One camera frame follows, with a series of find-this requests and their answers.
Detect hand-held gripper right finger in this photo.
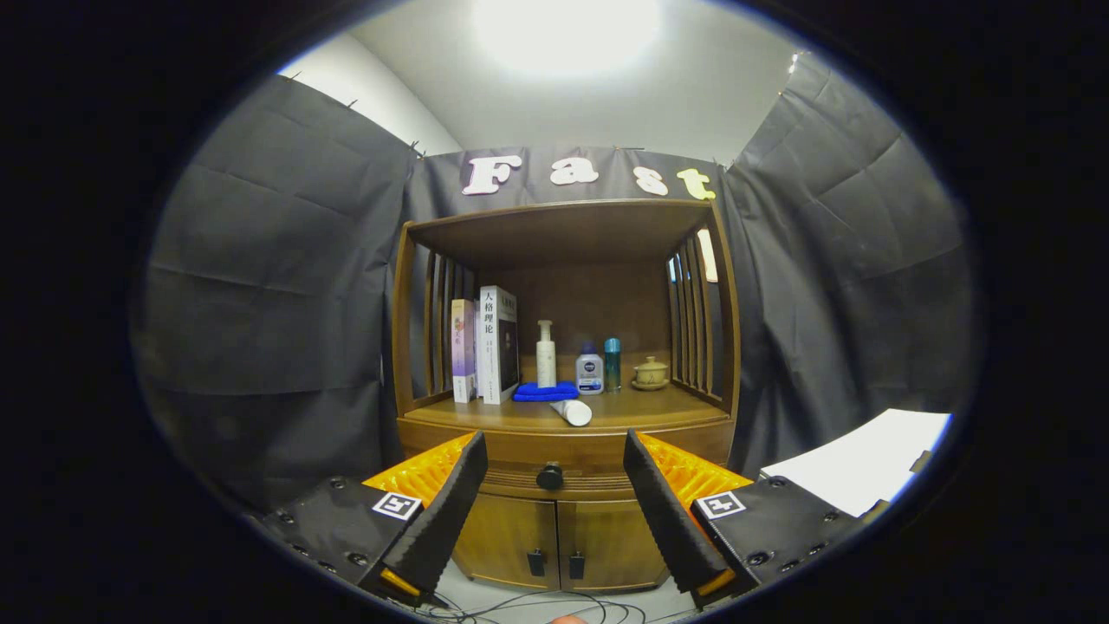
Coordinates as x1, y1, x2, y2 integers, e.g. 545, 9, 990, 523
622, 429, 889, 609

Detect wooden countertop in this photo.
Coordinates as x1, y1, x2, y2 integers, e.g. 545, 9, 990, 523
400, 351, 730, 432

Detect white pump bottle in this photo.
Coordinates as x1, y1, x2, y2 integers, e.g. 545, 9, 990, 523
535, 320, 558, 388

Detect white bottle with blue cap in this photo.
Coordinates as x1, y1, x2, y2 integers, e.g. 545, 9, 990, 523
575, 341, 605, 396

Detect brown wooden cabinet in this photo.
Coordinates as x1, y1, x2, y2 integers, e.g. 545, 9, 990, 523
392, 199, 743, 595

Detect white and black book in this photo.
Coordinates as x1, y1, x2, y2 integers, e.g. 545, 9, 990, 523
477, 285, 521, 406

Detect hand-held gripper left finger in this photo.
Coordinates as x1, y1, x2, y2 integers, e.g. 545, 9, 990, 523
251, 431, 490, 608

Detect black floor cables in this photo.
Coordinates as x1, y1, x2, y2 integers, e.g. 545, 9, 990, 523
416, 589, 694, 624

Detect wooden drawer with black knob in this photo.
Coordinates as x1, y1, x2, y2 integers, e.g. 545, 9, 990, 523
399, 419, 736, 499

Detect purple book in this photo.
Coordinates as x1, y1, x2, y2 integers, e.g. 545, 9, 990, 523
451, 299, 479, 404

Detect wooden cabinet door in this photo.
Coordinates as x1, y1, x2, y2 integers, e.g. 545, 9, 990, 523
451, 492, 561, 592
557, 498, 670, 593

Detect tan ceramic lidded cup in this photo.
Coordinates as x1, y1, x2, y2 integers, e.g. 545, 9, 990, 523
630, 356, 671, 391

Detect blue folded cloth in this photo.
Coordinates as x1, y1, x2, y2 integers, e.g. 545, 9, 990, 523
512, 381, 579, 403

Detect white box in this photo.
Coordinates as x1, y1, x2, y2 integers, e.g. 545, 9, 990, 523
761, 409, 954, 519

